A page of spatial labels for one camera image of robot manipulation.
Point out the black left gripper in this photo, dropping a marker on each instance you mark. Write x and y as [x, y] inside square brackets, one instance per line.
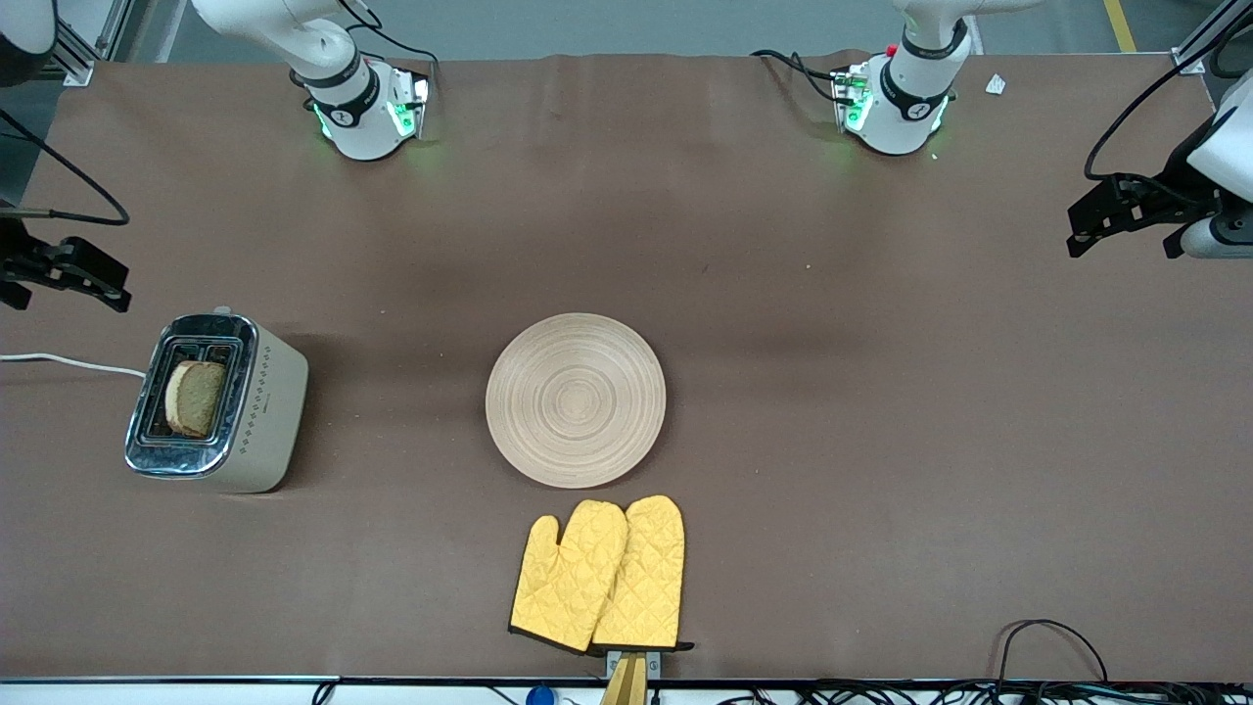
[1178, 188]

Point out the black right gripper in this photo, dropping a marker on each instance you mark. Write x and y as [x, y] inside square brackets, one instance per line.
[14, 257]

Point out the brown bread slice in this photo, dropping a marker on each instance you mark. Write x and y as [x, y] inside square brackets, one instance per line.
[196, 397]

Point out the round wooden plate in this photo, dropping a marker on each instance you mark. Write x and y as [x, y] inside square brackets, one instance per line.
[576, 401]

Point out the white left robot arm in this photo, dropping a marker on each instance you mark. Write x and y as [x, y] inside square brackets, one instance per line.
[901, 117]

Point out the beige chrome two-slot toaster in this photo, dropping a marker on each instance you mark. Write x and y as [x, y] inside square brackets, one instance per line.
[264, 421]

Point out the white paper scrap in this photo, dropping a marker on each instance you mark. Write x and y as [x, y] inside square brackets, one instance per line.
[996, 84]

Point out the brown table cover mat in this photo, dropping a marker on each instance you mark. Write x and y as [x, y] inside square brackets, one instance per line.
[783, 255]

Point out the yellow quilted oven mitt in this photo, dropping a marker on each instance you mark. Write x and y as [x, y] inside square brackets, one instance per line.
[563, 578]
[646, 578]

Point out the blue round object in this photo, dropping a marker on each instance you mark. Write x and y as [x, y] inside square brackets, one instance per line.
[540, 696]

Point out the aluminium frame profile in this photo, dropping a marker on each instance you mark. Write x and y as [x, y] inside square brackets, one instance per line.
[1209, 44]
[88, 49]

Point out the grey metal bracket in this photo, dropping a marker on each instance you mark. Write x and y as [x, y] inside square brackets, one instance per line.
[653, 666]

